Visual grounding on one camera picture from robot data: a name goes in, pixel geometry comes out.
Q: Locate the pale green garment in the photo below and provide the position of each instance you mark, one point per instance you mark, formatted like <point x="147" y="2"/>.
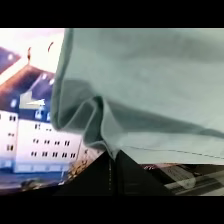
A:
<point x="150" y="83"/>

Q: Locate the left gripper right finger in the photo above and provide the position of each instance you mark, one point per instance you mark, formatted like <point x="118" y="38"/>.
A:
<point x="136" y="180"/>

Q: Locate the silver frame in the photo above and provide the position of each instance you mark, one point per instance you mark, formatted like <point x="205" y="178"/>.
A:
<point x="200" y="181"/>

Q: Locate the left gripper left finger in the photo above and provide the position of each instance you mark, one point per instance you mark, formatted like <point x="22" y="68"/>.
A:
<point x="96" y="180"/>

